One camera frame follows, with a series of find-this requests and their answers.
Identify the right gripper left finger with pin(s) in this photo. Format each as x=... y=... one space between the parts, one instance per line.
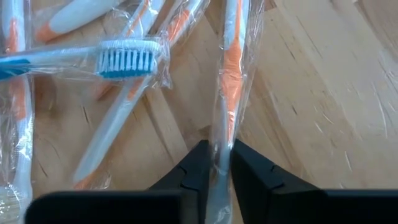
x=124 y=207

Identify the orange toothbrush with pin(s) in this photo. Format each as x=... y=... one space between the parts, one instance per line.
x=74 y=18
x=18 y=140
x=231 y=77
x=143 y=18
x=109 y=130

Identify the blue toothbrush in clear wrapper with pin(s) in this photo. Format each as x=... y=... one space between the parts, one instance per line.
x=124 y=59

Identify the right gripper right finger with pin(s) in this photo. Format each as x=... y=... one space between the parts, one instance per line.
x=295 y=207

